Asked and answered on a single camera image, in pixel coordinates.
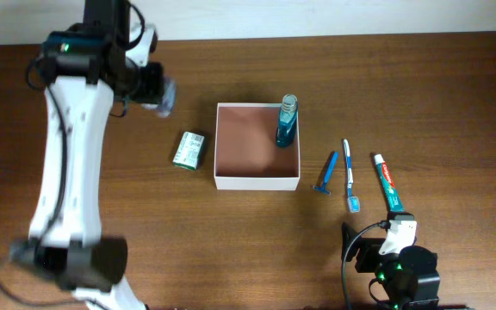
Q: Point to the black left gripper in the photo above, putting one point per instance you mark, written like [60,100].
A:
[155,72]

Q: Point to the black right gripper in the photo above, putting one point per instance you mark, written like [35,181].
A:
[370,249]

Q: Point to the clear purple soap pump bottle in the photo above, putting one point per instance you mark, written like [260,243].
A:
[165,104]

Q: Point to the green white soap box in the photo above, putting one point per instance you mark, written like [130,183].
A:
[189,151]

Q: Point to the blue mouthwash bottle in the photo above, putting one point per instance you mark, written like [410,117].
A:
[287,119]

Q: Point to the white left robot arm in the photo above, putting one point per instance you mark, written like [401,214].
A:
[65,243]

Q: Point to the blue white toothbrush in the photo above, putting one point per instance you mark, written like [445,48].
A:
[353,202]

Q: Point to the green red toothpaste tube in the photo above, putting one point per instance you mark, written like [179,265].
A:
[387,183]

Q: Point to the blue disposable razor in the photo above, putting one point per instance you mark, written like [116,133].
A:
[330,164]

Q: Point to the white cardboard box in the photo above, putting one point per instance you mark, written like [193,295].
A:
[246,156]

